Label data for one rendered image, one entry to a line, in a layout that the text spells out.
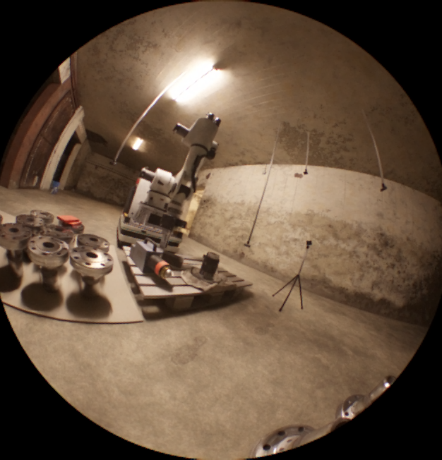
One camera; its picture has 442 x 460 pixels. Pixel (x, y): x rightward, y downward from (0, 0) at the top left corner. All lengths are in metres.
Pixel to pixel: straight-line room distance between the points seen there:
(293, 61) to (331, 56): 0.55
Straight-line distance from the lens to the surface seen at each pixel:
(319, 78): 2.53
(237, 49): 2.51
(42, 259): 0.76
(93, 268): 0.71
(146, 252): 0.97
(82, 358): 0.68
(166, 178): 1.98
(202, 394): 0.65
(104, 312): 0.84
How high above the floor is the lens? 0.58
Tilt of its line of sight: 1 degrees up
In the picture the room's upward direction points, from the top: 19 degrees clockwise
